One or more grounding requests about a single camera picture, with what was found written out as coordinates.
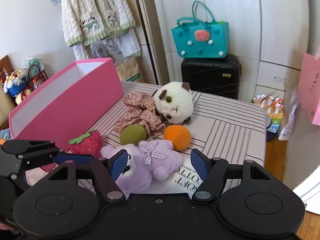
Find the blue tissue pack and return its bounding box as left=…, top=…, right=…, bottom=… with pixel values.
left=134, top=152, right=202, bottom=196

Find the purple plush toy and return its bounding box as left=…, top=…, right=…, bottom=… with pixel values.
left=100, top=140, right=183, bottom=197

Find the red strawberry plush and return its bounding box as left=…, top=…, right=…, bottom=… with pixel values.
left=69, top=130, right=103, bottom=159

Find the orange plush ball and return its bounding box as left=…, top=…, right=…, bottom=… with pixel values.
left=163, top=125, right=191, bottom=151

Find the green plush ball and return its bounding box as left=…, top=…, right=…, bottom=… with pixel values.
left=120, top=124, right=147, bottom=146

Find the wooden headboard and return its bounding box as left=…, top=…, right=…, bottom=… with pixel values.
left=0, top=55, right=16, bottom=131

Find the pink storage box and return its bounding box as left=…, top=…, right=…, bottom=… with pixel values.
left=9, top=58, right=124, bottom=151

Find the blue flower bouquet box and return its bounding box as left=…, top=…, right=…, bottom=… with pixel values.
left=3, top=69, right=28, bottom=98

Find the plastic water bottle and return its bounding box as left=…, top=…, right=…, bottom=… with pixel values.
left=33, top=79, right=40, bottom=89

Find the white brown plush cat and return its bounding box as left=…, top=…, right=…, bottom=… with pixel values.
left=152, top=81, right=194, bottom=125

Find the red patterned handbag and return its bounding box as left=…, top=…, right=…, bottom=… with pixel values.
left=28, top=64, right=48, bottom=90

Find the colourful drink bottle pack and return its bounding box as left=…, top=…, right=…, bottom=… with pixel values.
left=251, top=94, right=283, bottom=142

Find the black suitcase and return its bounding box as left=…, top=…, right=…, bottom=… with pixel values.
left=181, top=55, right=242, bottom=99

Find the brown paper bag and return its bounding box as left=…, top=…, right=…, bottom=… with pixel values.
left=116, top=57, right=144, bottom=82

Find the white plastic bag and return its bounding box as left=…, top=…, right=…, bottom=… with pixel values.
left=278, top=87, right=299, bottom=141

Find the pink paper bag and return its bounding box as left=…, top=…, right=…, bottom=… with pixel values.
left=297, top=53, right=320, bottom=126

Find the teal felt tote bag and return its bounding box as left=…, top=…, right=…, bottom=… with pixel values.
left=171, top=0, right=229, bottom=59

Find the white green fleece cardigan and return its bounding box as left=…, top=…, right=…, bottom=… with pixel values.
left=61, top=0, right=142, bottom=60

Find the grey three-door wardrobe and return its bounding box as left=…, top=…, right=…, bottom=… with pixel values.
left=137, top=0, right=309, bottom=102

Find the black clothes rack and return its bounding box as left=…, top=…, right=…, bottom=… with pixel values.
left=135, top=0, right=161, bottom=85

